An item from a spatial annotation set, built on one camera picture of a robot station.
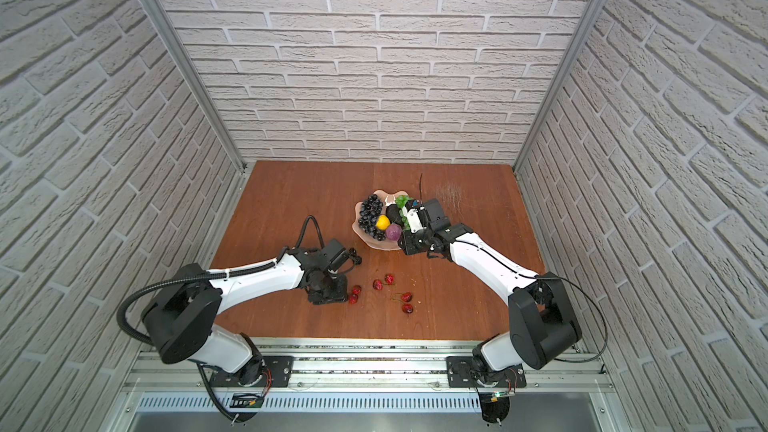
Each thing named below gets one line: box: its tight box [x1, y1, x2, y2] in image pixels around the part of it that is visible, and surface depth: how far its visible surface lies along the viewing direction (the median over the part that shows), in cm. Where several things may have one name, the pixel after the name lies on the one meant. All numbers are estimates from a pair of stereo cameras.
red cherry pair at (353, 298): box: [348, 284, 362, 304], surface depth 87 cm
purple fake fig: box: [385, 223, 402, 241], surface depth 97 cm
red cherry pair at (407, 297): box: [401, 292, 414, 314], surface depth 86 cm
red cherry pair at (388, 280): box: [372, 274, 395, 291], surface depth 90 cm
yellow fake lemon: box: [375, 214, 391, 231], surface depth 99 cm
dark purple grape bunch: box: [358, 194, 387, 241], surface depth 99 cm
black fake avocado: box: [386, 204, 404, 227], surface depth 100 cm
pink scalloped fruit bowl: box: [352, 189, 408, 251], surface depth 102 cm
